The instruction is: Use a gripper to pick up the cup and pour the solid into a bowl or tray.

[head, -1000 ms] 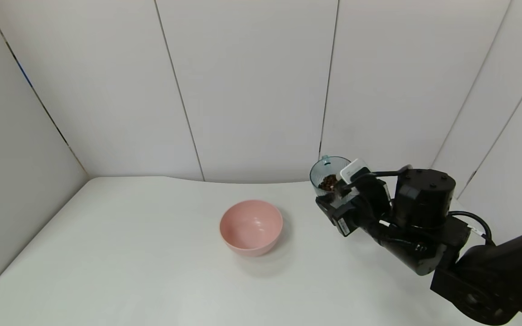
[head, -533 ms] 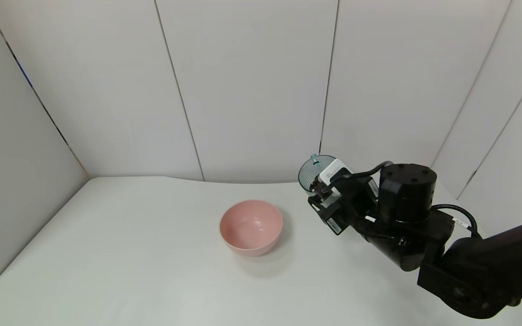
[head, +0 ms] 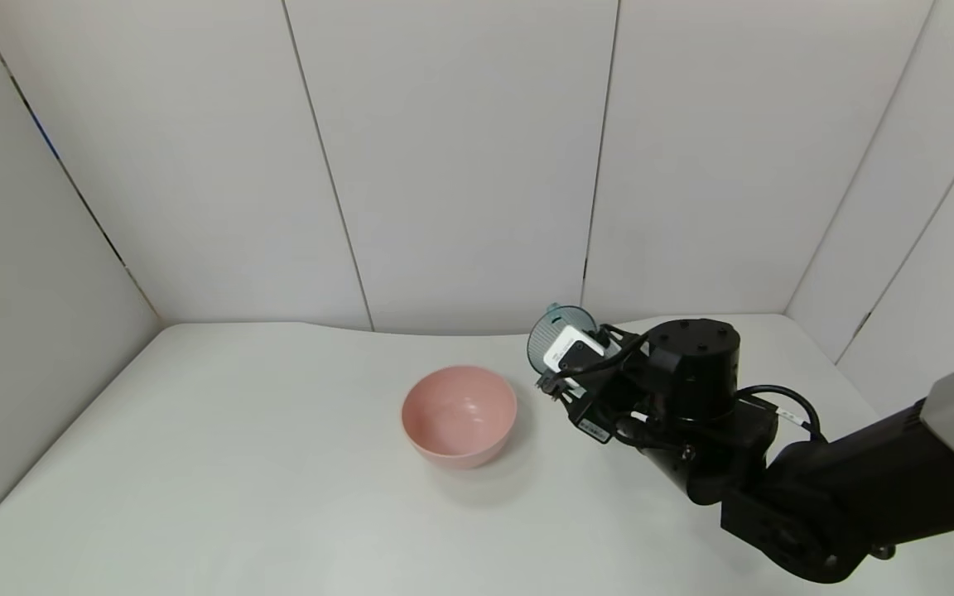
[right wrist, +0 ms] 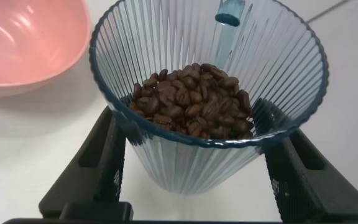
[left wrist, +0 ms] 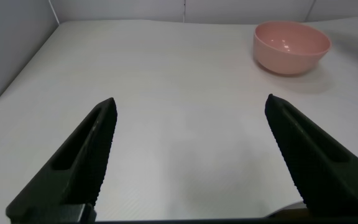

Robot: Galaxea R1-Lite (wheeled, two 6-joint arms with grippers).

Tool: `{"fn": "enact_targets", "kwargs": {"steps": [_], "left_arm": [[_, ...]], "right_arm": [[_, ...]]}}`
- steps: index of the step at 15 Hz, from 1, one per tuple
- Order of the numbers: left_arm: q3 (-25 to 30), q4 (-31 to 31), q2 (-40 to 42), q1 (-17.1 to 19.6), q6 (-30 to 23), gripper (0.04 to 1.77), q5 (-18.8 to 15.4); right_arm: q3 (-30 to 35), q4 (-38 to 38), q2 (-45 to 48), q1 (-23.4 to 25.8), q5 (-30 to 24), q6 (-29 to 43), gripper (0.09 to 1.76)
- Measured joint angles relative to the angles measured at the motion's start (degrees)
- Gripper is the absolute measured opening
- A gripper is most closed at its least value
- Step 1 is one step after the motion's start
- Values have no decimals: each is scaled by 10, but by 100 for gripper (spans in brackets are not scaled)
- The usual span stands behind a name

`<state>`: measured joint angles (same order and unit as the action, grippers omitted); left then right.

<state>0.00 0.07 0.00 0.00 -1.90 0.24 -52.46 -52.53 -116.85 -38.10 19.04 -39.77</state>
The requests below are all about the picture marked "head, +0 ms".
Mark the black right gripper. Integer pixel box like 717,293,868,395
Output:
534,323,648,444

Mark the blue ribbed transparent cup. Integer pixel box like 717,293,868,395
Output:
527,304,602,375

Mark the pink plastic bowl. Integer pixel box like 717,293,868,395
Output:
401,365,518,471

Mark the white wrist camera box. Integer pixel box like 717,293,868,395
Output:
543,325,607,378

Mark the black camera cable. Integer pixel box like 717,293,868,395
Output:
556,341,642,395

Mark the black cable with white tag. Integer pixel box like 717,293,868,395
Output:
734,385,827,441

